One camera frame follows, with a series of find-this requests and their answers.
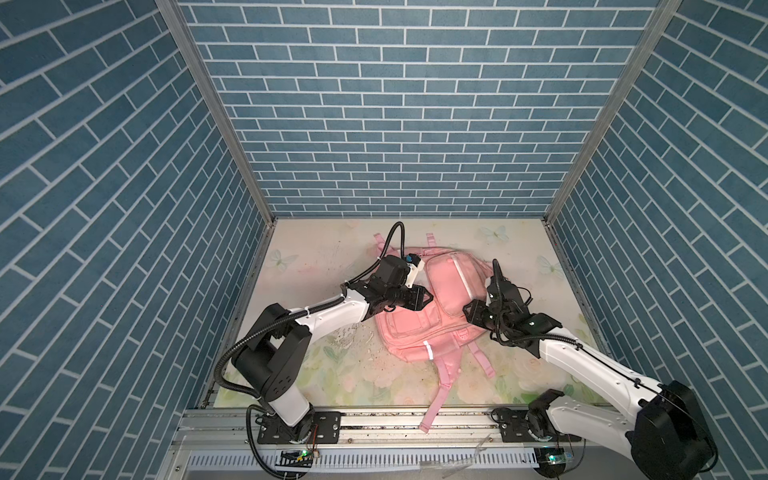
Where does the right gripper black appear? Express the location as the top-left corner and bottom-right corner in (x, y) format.
(460, 297), (511, 337)

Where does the pink student backpack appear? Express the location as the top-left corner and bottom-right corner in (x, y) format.
(375, 233), (495, 433)

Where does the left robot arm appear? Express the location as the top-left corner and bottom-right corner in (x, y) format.
(215, 254), (433, 443)

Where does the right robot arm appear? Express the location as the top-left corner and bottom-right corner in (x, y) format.
(463, 273), (719, 479)

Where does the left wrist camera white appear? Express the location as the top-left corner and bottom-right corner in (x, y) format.
(404, 253), (424, 289)

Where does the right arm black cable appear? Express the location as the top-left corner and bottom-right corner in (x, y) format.
(488, 259), (718, 475)

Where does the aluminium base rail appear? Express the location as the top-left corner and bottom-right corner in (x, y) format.
(157, 405), (643, 479)

